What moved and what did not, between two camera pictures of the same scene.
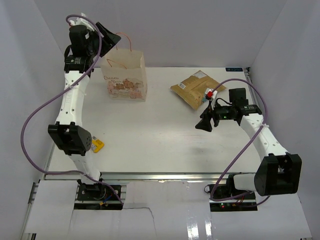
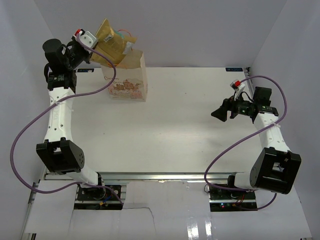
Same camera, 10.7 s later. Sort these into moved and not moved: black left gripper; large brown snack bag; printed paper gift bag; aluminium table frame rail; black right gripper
Moved: black left gripper; large brown snack bag; black right gripper
Not moved: printed paper gift bag; aluminium table frame rail
